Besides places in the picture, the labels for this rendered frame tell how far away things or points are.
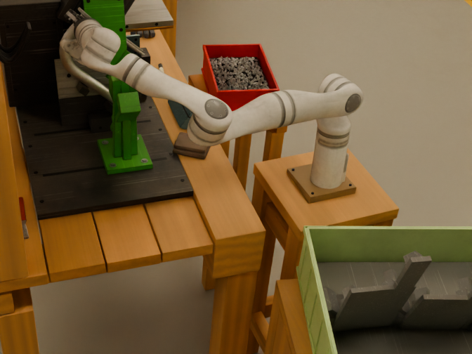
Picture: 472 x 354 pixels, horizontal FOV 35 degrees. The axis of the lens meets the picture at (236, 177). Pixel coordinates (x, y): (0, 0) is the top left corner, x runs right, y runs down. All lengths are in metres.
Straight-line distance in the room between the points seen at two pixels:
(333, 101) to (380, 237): 0.37
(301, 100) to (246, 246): 0.41
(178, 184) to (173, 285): 1.01
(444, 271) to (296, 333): 0.44
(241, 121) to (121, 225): 0.42
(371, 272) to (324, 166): 0.34
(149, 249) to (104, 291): 1.11
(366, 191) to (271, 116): 0.49
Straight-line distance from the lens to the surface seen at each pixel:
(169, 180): 2.07
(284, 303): 1.92
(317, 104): 1.92
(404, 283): 1.65
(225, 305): 2.11
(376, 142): 3.93
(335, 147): 2.07
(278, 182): 2.18
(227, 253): 1.95
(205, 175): 2.10
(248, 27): 4.84
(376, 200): 2.18
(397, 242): 1.97
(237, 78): 2.56
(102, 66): 1.80
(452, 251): 2.05
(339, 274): 1.94
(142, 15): 2.39
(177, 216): 1.99
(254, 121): 1.84
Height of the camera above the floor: 2.21
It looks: 39 degrees down
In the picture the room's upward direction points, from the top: 6 degrees clockwise
